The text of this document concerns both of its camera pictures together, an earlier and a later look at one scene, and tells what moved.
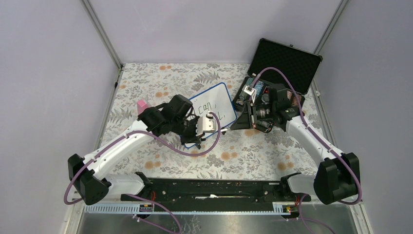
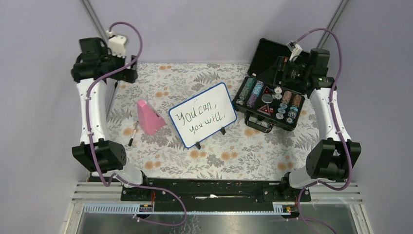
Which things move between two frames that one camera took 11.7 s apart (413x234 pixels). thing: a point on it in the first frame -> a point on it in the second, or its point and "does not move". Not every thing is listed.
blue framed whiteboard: [215, 99] does not move
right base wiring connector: [293, 210] does not move
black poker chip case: [299, 66] does not move
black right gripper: [243, 122] -> [281, 68]
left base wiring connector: [148, 207] does not move
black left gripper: [193, 138] -> [128, 74]
